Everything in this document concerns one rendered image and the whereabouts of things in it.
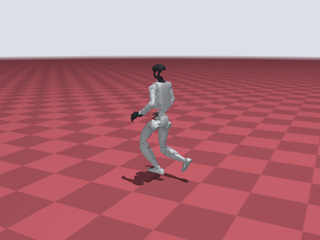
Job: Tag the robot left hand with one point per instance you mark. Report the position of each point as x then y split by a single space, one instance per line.
135 115

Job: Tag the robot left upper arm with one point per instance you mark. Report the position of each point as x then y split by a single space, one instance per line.
152 95

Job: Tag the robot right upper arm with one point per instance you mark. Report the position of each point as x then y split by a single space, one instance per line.
172 98

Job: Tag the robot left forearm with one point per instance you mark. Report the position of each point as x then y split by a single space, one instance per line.
145 110

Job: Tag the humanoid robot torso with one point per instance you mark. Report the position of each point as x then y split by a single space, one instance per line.
162 102

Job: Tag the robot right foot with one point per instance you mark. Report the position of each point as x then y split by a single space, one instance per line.
186 164

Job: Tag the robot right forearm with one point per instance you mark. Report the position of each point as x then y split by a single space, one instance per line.
165 110

